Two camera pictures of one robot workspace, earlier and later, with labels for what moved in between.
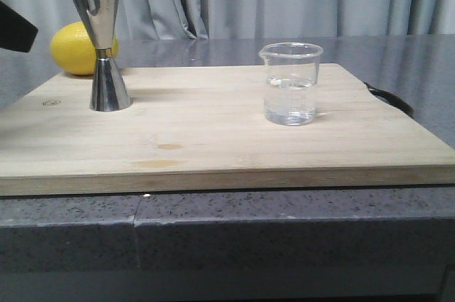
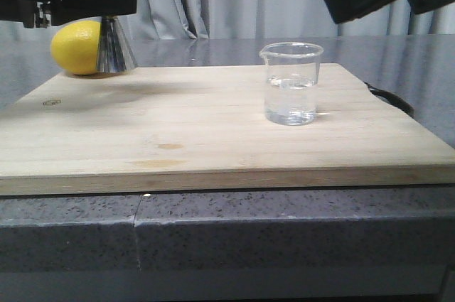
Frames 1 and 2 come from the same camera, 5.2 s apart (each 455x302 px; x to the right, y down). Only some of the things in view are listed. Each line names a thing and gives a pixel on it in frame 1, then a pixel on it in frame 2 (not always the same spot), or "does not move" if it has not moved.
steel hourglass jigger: [99, 0] -> [116, 54]
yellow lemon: [74, 50] does not move
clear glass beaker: [291, 82] does not move
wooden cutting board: [204, 128] does not move
